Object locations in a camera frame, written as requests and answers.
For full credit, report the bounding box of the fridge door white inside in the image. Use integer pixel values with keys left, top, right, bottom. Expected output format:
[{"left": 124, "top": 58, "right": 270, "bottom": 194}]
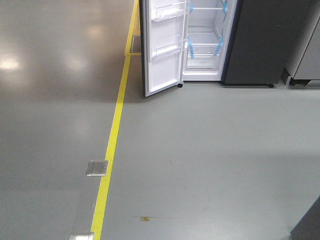
[{"left": 139, "top": 0, "right": 190, "bottom": 97}]

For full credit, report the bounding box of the bottom glass fridge shelf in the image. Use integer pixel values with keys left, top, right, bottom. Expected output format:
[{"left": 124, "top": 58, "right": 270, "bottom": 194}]
[{"left": 187, "top": 31, "right": 222, "bottom": 47}]

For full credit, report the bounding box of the glass fridge shelf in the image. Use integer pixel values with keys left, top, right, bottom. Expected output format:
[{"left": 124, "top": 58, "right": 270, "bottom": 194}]
[
  {"left": 191, "top": 0, "right": 225, "bottom": 10},
  {"left": 187, "top": 31, "right": 222, "bottom": 47}
]

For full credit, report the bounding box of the open grey fridge body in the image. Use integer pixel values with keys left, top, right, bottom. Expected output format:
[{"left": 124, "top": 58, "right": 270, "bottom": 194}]
[{"left": 182, "top": 0, "right": 311, "bottom": 88}]

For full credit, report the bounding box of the middle glass fridge shelf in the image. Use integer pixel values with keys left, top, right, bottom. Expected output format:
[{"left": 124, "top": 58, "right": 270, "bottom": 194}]
[{"left": 191, "top": 0, "right": 225, "bottom": 10}]

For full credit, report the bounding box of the middle clear door bin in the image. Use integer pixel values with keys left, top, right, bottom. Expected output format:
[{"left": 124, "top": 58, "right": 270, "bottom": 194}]
[{"left": 151, "top": 39, "right": 186, "bottom": 60}]

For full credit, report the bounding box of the clear door bin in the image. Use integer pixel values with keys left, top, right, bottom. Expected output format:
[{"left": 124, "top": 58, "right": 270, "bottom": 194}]
[
  {"left": 151, "top": 39, "right": 186, "bottom": 60},
  {"left": 150, "top": 0, "right": 190, "bottom": 22}
]

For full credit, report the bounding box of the clear crisper drawer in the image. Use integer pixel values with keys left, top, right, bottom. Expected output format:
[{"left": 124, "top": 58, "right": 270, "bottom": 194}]
[{"left": 186, "top": 46, "right": 220, "bottom": 70}]

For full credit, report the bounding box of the yellow floor tape line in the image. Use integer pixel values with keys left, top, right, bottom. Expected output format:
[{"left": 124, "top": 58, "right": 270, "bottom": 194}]
[{"left": 90, "top": 0, "right": 140, "bottom": 240}]

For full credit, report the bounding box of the upper metal floor plate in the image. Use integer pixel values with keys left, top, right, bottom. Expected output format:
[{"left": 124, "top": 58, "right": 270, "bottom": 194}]
[{"left": 85, "top": 160, "right": 109, "bottom": 177}]

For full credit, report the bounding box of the metal floor plate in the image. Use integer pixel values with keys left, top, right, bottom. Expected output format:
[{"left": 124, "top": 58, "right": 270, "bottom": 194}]
[
  {"left": 69, "top": 231, "right": 95, "bottom": 240},
  {"left": 85, "top": 160, "right": 109, "bottom": 177}
]

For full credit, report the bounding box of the lower left blue tape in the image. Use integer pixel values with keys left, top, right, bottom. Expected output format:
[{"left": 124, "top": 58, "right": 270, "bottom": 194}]
[{"left": 187, "top": 38, "right": 195, "bottom": 59}]

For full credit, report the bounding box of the blue tape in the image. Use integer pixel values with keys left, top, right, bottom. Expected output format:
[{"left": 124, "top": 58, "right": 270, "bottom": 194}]
[
  {"left": 187, "top": 38, "right": 195, "bottom": 59},
  {"left": 214, "top": 35, "right": 224, "bottom": 57}
]

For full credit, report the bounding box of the lower right blue tape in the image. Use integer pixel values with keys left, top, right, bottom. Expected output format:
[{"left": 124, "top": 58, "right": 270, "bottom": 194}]
[{"left": 214, "top": 35, "right": 224, "bottom": 57}]

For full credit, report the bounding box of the top clear door bin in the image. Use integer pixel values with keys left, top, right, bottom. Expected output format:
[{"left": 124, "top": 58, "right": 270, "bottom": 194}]
[{"left": 150, "top": 0, "right": 190, "bottom": 22}]

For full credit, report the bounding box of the middle blue tape strip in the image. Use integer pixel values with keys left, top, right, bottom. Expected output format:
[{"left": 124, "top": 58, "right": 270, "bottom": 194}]
[{"left": 221, "top": 0, "right": 228, "bottom": 14}]

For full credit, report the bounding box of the lower metal floor plate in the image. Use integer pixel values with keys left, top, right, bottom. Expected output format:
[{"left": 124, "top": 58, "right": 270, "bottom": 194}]
[{"left": 69, "top": 231, "right": 95, "bottom": 240}]

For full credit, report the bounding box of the grey neighbouring appliance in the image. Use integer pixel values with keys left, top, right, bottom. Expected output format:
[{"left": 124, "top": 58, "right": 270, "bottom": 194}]
[{"left": 282, "top": 13, "right": 320, "bottom": 86}]

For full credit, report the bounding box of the grey kitchen counter unit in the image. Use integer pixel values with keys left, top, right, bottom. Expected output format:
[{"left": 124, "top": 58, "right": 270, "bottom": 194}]
[{"left": 290, "top": 198, "right": 320, "bottom": 240}]

